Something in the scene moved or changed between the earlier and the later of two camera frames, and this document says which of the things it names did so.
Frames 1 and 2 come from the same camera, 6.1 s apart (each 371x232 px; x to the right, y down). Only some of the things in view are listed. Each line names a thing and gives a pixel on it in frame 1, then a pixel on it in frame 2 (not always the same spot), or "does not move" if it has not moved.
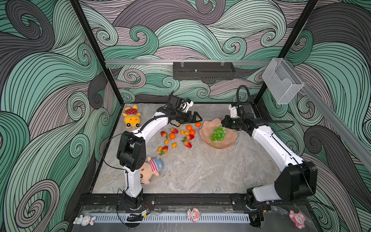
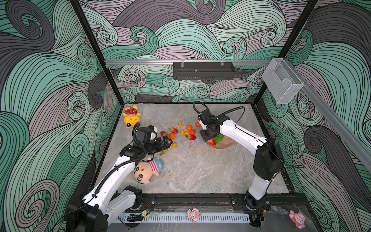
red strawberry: x=164 y=150 does not move
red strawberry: x=187 y=144 -> x=212 y=141
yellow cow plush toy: x=132 y=118 does not move
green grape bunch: x=218 y=135 does not move
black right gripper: x=226 y=119 -> x=204 y=137
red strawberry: x=190 y=137 does not move
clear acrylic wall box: x=282 y=80 does not move
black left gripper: x=192 y=119 -> x=160 y=147
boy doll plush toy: x=153 y=166 does not move
